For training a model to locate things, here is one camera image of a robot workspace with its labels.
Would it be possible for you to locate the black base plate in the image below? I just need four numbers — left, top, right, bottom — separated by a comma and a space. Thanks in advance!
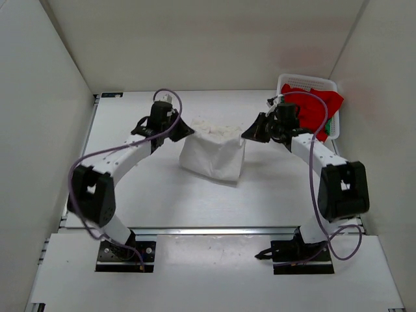
96, 240, 157, 273
255, 240, 335, 275

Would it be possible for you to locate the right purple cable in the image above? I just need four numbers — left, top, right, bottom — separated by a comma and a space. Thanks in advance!
268, 92, 363, 261

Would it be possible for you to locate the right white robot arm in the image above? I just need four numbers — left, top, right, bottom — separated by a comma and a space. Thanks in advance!
242, 103, 369, 260

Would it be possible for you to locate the aluminium rail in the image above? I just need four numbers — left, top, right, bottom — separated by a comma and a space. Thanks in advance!
58, 226, 365, 237

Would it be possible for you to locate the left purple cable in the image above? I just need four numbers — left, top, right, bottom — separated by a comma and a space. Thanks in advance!
66, 89, 183, 272

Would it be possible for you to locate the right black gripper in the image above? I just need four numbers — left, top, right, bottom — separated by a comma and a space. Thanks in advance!
243, 113, 285, 144

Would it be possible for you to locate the purple cable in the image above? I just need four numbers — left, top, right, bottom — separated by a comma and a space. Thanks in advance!
66, 89, 183, 272
268, 92, 363, 261

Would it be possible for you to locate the green t shirt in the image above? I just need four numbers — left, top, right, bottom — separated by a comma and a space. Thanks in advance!
324, 118, 335, 137

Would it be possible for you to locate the red t shirt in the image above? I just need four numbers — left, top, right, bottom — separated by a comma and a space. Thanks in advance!
285, 88, 344, 132

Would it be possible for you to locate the white plastic basket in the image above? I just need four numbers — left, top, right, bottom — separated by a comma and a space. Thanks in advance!
276, 73, 340, 140

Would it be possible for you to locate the dark blue label sticker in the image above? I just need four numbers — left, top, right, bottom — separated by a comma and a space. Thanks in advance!
101, 92, 124, 98

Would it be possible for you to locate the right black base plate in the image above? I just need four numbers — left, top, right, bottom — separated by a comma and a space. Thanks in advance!
255, 240, 335, 275

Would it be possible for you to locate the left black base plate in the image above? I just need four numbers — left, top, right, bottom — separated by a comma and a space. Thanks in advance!
96, 240, 157, 273

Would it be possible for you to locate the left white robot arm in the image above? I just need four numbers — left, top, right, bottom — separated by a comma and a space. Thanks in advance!
67, 98, 194, 260

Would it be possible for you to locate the white t shirt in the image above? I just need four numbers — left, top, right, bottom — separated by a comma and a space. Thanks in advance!
179, 118, 246, 183

